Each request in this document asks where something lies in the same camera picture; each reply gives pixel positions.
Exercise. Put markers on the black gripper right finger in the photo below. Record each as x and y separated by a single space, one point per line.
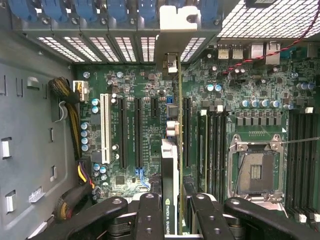
202 217

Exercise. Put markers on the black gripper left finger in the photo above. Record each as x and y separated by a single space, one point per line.
147 217

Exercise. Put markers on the metal socket cover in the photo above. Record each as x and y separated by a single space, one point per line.
267 203

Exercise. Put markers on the black RAM slot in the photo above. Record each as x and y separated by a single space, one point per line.
300 162
316 162
212 150
308 162
218 150
291 162
224 150

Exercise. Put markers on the CPU socket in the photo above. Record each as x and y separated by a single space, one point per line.
257 170

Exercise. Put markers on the long black expansion slot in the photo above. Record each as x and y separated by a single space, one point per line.
122 130
138 130
187 130

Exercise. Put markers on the white expansion slot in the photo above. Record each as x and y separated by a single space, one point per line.
105 125

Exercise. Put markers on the short black expansion slot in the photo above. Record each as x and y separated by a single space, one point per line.
155 107

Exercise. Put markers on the thin metal locking lever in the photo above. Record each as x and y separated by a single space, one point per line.
300 140

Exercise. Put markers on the white power connector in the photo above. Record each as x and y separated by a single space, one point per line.
81 91

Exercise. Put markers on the green motherboard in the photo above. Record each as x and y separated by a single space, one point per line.
130 75

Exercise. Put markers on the open grey PC case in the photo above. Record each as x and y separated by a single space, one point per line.
30 125

